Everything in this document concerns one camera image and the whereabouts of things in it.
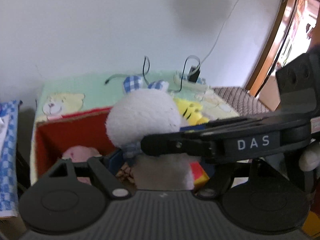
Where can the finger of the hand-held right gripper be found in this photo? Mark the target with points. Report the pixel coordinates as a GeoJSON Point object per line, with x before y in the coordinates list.
{"type": "Point", "coordinates": [245, 123]}
{"type": "Point", "coordinates": [170, 143]}

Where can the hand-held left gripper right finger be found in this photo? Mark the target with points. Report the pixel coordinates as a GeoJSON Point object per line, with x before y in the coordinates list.
{"type": "Point", "coordinates": [222, 177]}

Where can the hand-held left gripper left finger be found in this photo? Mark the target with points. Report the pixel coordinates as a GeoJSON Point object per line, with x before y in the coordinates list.
{"type": "Point", "coordinates": [113, 161]}

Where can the pink plush dog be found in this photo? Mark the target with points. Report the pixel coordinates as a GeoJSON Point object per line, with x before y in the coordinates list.
{"type": "Point", "coordinates": [80, 152]}

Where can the white plush rabbit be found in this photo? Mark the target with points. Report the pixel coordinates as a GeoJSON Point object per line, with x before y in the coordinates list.
{"type": "Point", "coordinates": [145, 112]}

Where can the yellow plush tiger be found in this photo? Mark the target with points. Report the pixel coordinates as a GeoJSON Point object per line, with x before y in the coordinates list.
{"type": "Point", "coordinates": [192, 110]}

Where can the person's right hand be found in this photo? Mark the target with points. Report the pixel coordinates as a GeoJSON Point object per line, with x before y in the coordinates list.
{"type": "Point", "coordinates": [311, 157]}

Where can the brown gold ribbon ornament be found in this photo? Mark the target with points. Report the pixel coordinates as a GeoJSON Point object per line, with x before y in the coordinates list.
{"type": "Point", "coordinates": [126, 173]}

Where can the yellow and red block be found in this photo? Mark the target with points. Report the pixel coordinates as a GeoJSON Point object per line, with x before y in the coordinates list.
{"type": "Point", "coordinates": [198, 173]}

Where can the brown patterned cloth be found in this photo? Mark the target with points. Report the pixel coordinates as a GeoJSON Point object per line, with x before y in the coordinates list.
{"type": "Point", "coordinates": [237, 100]}

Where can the white power strip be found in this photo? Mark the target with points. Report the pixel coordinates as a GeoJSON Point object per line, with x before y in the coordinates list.
{"type": "Point", "coordinates": [180, 78]}

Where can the black charger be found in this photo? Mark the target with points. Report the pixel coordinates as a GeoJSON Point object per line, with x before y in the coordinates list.
{"type": "Point", "coordinates": [195, 75]}

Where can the blue checkered cloth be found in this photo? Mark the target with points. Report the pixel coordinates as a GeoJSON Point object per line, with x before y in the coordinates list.
{"type": "Point", "coordinates": [10, 155]}

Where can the brown wooden door frame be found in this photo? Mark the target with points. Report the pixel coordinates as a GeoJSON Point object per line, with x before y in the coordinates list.
{"type": "Point", "coordinates": [272, 42]}

